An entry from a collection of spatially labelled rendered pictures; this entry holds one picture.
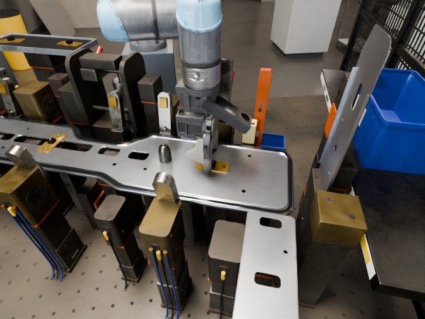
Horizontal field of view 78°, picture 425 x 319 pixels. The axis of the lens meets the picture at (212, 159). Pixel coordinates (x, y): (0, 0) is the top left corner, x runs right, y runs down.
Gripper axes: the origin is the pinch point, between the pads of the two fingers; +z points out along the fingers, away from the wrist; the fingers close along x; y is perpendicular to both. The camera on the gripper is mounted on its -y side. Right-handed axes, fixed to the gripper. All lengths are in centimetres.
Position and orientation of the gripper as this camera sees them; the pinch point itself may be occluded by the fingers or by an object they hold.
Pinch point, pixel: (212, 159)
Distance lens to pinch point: 65.3
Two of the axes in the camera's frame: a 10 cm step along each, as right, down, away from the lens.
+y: -9.8, -1.3, 1.6
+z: 0.1, 7.6, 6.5
